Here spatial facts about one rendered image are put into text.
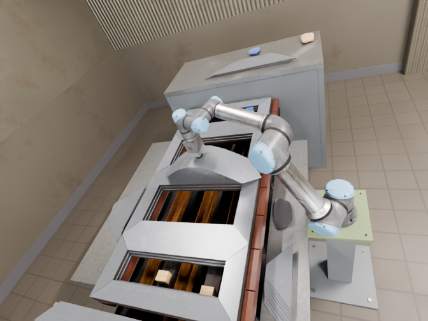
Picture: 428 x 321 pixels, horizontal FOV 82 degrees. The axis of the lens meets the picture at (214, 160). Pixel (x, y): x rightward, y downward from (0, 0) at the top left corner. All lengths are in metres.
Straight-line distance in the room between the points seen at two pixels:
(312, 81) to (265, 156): 1.18
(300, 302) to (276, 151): 0.67
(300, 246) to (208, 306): 0.53
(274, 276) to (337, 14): 2.96
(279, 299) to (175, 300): 0.44
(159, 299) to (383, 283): 1.42
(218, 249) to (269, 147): 0.55
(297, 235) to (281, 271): 0.22
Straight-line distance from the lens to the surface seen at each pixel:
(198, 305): 1.16
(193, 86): 2.18
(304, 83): 2.02
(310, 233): 1.37
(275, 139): 0.97
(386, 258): 2.13
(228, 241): 1.22
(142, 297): 1.30
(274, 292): 1.26
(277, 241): 1.38
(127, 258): 1.47
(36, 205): 3.47
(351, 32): 3.61
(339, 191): 1.22
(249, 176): 1.36
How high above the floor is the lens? 1.90
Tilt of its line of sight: 40 degrees down
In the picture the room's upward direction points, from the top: 24 degrees counter-clockwise
